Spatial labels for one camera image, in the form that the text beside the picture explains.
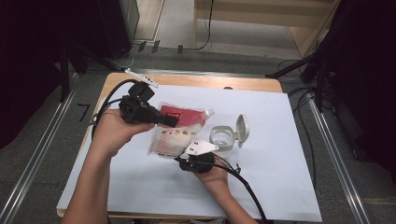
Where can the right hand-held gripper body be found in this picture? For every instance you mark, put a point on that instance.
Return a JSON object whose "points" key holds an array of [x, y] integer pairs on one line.
{"points": [[199, 155]]}

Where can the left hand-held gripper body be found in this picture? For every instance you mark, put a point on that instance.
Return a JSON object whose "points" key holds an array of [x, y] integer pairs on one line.
{"points": [[137, 107]]}

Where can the white and red refill pouch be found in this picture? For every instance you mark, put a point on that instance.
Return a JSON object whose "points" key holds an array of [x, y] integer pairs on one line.
{"points": [[174, 137]]}

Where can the glass jar with grey flip lid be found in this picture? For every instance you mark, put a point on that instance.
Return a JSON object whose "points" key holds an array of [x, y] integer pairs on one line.
{"points": [[222, 137]]}

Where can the person's right hand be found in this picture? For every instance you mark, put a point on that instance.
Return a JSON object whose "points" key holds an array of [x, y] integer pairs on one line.
{"points": [[214, 177]]}

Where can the person's left hand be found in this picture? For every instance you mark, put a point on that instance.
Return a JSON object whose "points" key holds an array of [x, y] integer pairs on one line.
{"points": [[110, 133]]}

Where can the white paper sheet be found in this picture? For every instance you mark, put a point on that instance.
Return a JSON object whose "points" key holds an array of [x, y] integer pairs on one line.
{"points": [[274, 140]]}

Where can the dark curtain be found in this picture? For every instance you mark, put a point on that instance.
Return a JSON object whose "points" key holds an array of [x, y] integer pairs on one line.
{"points": [[37, 56], [367, 77]]}

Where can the black stand leg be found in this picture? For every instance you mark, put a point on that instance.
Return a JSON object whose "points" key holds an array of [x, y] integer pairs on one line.
{"points": [[292, 67]]}

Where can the light wooden shelf unit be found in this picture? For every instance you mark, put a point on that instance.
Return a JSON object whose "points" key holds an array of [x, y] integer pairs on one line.
{"points": [[264, 18]]}

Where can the metal floor rail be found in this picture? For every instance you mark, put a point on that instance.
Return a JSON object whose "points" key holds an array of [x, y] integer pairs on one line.
{"points": [[339, 161], [37, 155]]}

